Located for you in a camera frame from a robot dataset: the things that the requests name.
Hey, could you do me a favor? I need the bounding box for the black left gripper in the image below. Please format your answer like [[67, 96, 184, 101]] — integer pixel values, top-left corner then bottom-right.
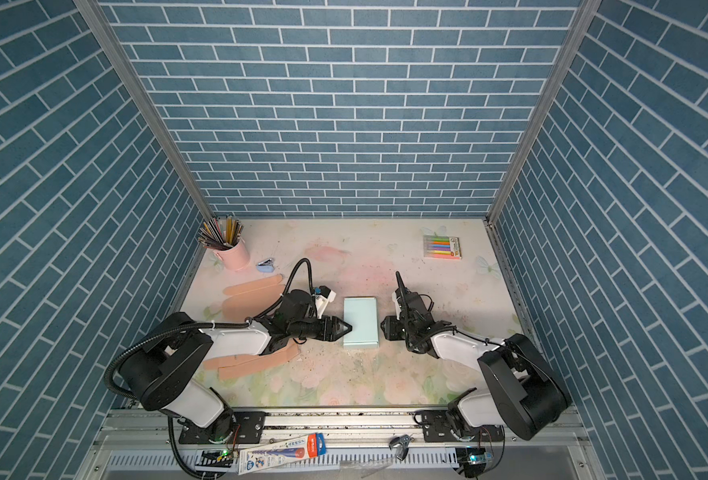
[[288, 314, 354, 342]]

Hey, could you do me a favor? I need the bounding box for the light teal paper box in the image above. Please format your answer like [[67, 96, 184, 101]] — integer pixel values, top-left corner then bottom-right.
[[343, 297, 379, 349]]

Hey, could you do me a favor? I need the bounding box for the pink paper box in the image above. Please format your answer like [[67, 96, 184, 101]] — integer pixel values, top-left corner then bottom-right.
[[203, 274, 300, 380]]

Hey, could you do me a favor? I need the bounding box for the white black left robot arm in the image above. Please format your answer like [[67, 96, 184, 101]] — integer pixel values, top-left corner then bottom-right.
[[104, 289, 353, 429]]

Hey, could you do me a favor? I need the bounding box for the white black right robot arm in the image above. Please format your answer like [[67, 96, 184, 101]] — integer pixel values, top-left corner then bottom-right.
[[381, 287, 572, 440]]

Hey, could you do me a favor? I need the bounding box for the clear box of markers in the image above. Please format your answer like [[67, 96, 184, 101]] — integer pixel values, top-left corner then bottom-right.
[[423, 235, 462, 260]]

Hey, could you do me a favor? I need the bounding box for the light blue small stapler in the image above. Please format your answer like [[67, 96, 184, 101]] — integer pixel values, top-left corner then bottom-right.
[[256, 258, 275, 273]]

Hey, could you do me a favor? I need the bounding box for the small metal clip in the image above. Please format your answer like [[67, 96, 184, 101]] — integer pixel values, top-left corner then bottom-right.
[[388, 434, 413, 462]]

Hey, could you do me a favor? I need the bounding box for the pink metal pencil bucket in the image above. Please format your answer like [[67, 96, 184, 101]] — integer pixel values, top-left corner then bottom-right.
[[214, 238, 251, 271]]

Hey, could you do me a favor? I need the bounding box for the blue red white packet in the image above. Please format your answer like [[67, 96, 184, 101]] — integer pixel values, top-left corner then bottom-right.
[[238, 433, 327, 475]]

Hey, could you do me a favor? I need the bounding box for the bundle of coloured pencils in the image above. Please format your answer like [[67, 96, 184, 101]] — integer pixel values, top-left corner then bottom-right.
[[197, 216, 243, 251]]

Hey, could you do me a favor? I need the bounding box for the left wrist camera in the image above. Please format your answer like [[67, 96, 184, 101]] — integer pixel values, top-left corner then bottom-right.
[[313, 286, 337, 319]]

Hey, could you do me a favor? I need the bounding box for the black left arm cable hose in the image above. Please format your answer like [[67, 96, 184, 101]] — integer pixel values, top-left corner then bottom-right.
[[102, 257, 314, 398]]

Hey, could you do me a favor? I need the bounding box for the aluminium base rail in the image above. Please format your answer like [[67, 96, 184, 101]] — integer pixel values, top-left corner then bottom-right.
[[77, 407, 605, 479]]

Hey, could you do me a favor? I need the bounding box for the aluminium right corner post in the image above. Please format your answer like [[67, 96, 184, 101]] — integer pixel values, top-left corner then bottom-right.
[[487, 0, 601, 227]]

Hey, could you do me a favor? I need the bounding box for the aluminium corner post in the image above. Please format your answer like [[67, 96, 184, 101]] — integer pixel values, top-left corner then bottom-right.
[[74, 0, 214, 218], [487, 0, 601, 227]]

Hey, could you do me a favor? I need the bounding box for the aluminium left corner post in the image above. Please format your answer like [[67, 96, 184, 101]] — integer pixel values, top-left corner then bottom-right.
[[74, 0, 214, 218]]

